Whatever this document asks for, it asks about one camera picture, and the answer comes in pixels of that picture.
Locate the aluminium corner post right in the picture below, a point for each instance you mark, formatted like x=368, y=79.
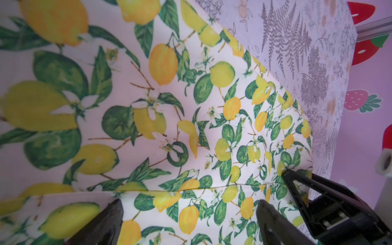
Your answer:
x=374, y=29

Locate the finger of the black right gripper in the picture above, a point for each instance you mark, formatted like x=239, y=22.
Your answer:
x=322, y=202

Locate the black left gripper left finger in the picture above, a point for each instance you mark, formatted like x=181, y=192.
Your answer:
x=104, y=229

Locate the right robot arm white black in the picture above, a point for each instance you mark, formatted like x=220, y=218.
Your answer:
x=384, y=205

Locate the lemon print skirt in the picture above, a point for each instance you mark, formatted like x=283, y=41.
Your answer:
x=148, y=102

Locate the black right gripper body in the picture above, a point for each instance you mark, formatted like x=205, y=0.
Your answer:
x=365, y=228

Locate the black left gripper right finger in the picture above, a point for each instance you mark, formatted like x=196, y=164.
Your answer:
x=275, y=229

